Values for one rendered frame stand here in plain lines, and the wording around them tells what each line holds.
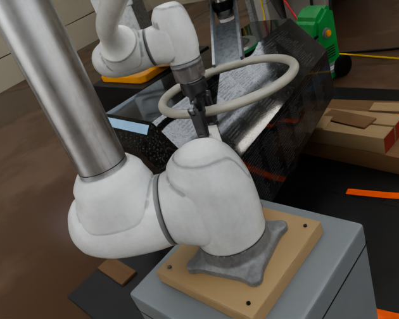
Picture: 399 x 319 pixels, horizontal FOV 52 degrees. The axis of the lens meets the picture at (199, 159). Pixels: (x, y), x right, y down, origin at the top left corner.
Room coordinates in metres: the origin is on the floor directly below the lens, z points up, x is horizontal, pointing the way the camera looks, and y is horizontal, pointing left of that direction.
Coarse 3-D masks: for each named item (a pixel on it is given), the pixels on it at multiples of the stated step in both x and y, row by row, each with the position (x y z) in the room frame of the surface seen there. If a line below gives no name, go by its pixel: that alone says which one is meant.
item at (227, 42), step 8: (224, 24) 1.84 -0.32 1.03; (232, 24) 1.81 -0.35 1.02; (216, 32) 1.81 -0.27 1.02; (224, 32) 1.78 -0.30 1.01; (232, 32) 1.75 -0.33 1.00; (240, 32) 1.68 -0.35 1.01; (216, 40) 1.75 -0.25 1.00; (224, 40) 1.73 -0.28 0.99; (232, 40) 1.70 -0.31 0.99; (240, 40) 1.60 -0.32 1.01; (216, 48) 1.68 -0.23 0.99; (224, 48) 1.67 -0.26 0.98; (232, 48) 1.65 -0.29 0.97; (240, 48) 1.55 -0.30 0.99; (216, 56) 1.61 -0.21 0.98; (224, 56) 1.62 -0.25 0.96; (232, 56) 1.60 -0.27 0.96; (240, 56) 1.50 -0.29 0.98; (216, 64) 1.55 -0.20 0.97
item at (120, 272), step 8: (104, 264) 1.83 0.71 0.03; (112, 264) 1.80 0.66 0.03; (120, 264) 1.78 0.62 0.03; (104, 272) 1.76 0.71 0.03; (112, 272) 1.74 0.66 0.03; (120, 272) 1.71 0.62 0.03; (128, 272) 1.69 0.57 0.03; (136, 272) 1.68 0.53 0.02; (120, 280) 1.65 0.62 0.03; (128, 280) 1.64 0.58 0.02
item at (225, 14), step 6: (216, 0) 1.92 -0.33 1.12; (222, 0) 1.90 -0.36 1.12; (228, 0) 1.90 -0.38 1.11; (216, 6) 1.91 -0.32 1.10; (222, 6) 1.89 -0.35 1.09; (228, 6) 1.89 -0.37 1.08; (216, 12) 1.92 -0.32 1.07; (222, 12) 1.90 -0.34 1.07; (228, 12) 1.89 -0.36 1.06; (222, 18) 1.90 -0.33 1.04
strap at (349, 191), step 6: (348, 192) 1.66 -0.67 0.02; (354, 192) 1.64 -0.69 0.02; (360, 192) 1.62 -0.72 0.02; (366, 192) 1.61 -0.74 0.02; (372, 192) 1.59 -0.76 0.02; (378, 192) 1.57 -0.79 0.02; (384, 192) 1.56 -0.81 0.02; (390, 192) 1.54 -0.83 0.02; (396, 192) 1.53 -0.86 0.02; (390, 198) 1.51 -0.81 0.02; (396, 198) 1.49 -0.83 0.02; (378, 312) 0.97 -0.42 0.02; (384, 312) 0.96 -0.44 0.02; (390, 312) 0.95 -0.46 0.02; (378, 318) 0.94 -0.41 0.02; (384, 318) 0.93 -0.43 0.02; (390, 318) 0.93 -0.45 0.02; (396, 318) 0.92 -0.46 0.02
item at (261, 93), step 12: (240, 60) 1.51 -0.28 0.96; (252, 60) 1.47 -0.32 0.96; (264, 60) 1.43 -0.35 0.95; (276, 60) 1.38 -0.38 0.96; (288, 60) 1.29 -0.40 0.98; (216, 72) 1.53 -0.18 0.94; (288, 72) 1.15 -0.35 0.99; (276, 84) 1.10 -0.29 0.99; (168, 96) 1.40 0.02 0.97; (252, 96) 1.07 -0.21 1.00; (264, 96) 1.08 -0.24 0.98; (168, 108) 1.22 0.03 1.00; (216, 108) 1.08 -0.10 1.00; (228, 108) 1.07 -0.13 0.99
